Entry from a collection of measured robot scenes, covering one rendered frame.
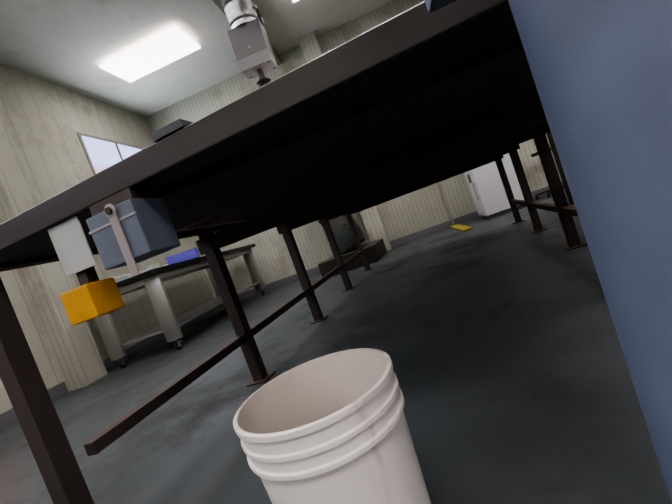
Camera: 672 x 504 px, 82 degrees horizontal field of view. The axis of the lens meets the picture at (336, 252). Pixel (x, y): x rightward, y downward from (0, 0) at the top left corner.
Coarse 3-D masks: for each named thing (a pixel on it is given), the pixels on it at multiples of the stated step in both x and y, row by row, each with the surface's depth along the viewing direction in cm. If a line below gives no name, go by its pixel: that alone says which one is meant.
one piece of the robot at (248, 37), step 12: (240, 24) 95; (252, 24) 95; (240, 36) 96; (252, 36) 95; (264, 36) 96; (240, 48) 96; (252, 48) 96; (264, 48) 95; (240, 60) 96; (252, 60) 96; (264, 60) 96; (252, 72) 99; (264, 72) 102
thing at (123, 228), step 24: (120, 192) 82; (144, 192) 85; (96, 216) 83; (120, 216) 81; (144, 216) 82; (168, 216) 89; (96, 240) 84; (120, 240) 82; (144, 240) 81; (168, 240) 87; (120, 264) 84
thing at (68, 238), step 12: (60, 228) 90; (72, 228) 89; (60, 240) 90; (72, 240) 89; (84, 240) 88; (60, 252) 91; (72, 252) 90; (84, 252) 89; (72, 264) 91; (84, 264) 90; (96, 264) 89
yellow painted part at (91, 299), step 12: (84, 276) 91; (96, 276) 94; (84, 288) 87; (96, 288) 89; (108, 288) 92; (72, 300) 89; (84, 300) 88; (96, 300) 88; (108, 300) 91; (120, 300) 94; (72, 312) 89; (84, 312) 88; (96, 312) 88; (108, 312) 90; (72, 324) 90
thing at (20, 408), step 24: (0, 288) 106; (0, 312) 104; (0, 336) 102; (24, 336) 107; (0, 360) 103; (24, 360) 105; (24, 384) 104; (24, 408) 103; (48, 408) 107; (24, 432) 105; (48, 432) 105; (48, 456) 104; (72, 456) 109; (48, 480) 105; (72, 480) 107
